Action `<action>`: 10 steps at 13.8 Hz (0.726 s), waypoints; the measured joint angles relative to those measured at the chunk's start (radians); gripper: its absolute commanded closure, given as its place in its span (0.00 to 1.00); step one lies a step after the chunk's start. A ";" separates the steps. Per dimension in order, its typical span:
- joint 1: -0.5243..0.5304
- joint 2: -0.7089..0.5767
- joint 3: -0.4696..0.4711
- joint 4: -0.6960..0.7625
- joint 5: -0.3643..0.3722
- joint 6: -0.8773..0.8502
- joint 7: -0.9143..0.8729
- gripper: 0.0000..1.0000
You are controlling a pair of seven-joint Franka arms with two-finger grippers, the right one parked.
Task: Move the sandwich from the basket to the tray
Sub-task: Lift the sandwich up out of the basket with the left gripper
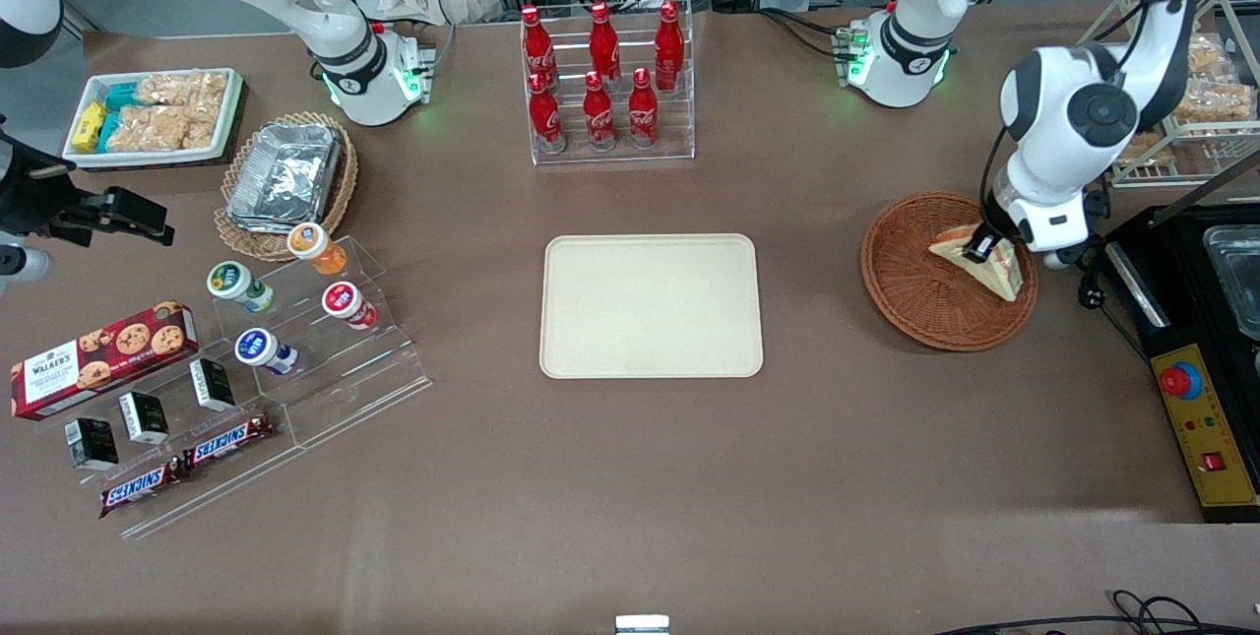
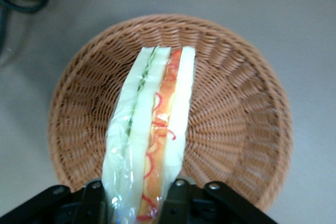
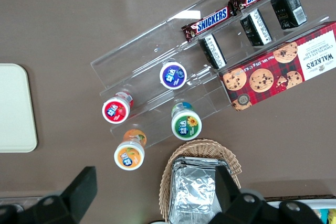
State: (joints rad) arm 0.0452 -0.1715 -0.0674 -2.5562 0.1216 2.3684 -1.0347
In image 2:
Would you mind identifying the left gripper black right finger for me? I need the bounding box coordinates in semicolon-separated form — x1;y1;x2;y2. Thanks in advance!
156;177;279;224

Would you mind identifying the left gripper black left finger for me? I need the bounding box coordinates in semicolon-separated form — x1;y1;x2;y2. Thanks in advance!
0;178;109;224

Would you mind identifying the triangular sandwich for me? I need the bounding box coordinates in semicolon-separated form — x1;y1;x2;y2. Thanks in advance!
101;46;198;224

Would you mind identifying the round brown wicker basket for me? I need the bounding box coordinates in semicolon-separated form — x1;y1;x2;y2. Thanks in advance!
47;13;293;213

